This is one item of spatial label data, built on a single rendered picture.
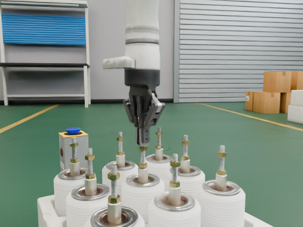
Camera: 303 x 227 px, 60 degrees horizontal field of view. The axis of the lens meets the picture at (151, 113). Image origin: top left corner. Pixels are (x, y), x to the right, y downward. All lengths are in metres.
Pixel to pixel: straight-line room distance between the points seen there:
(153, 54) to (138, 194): 0.29
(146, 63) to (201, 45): 5.19
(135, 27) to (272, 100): 3.64
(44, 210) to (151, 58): 0.41
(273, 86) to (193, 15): 2.44
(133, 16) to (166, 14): 5.18
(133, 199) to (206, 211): 0.15
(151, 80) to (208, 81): 5.21
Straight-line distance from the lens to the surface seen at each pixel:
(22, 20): 5.65
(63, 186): 0.63
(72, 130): 0.79
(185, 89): 5.56
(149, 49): 0.53
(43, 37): 5.51
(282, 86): 4.16
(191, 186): 0.63
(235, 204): 0.55
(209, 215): 0.56
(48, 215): 0.66
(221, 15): 5.97
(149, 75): 0.52
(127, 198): 0.58
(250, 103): 4.40
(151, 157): 0.76
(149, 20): 0.54
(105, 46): 5.48
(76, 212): 0.53
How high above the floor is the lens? 0.47
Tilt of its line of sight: 7 degrees down
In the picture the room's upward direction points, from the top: straight up
